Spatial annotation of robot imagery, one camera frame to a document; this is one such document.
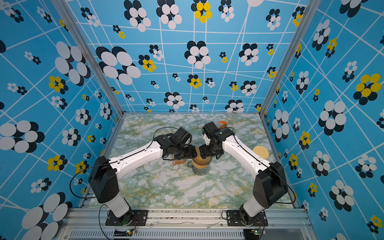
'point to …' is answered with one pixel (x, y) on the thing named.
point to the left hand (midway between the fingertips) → (195, 155)
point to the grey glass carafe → (198, 171)
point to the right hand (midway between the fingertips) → (207, 153)
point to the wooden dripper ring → (199, 166)
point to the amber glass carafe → (175, 161)
